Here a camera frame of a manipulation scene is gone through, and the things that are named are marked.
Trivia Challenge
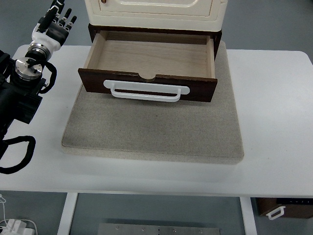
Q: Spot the white table leg left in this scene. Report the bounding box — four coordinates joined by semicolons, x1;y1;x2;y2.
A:
57;192;78;235

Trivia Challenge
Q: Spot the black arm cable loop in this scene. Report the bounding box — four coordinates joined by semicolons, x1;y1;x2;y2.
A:
0;136;37;175

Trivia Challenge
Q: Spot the white drawer handle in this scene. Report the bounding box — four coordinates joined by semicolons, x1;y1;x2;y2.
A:
103;80;190;102

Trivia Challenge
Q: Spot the cream cabinet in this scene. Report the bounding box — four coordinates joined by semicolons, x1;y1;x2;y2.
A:
85;0;228;32

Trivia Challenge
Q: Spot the beige fabric mat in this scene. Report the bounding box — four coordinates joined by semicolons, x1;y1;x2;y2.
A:
62;42;244;165

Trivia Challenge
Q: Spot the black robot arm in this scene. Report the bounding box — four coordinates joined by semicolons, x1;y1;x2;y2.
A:
0;0;77;138

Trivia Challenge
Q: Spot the white power adapter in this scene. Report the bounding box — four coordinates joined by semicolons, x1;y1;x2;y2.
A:
0;219;38;235

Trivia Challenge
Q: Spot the white robotic hand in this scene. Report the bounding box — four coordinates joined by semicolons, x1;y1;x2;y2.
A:
31;0;77;51

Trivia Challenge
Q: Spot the dark wooden drawer housing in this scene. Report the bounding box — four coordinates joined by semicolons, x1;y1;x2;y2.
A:
88;24;222;58

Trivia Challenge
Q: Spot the dark wooden drawer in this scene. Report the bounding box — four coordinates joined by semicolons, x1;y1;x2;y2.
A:
78;30;218;102

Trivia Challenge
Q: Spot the brown box with white handle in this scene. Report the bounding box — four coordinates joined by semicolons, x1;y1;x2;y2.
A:
256;198;313;220

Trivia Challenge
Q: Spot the white cable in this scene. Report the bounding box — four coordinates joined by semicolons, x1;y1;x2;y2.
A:
0;193;8;225

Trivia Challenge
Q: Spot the white table leg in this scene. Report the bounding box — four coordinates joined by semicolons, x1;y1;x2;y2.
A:
57;192;78;235
240;197;257;235

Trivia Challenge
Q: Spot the white table leg right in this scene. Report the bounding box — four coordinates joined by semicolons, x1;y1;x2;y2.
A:
240;197;257;235

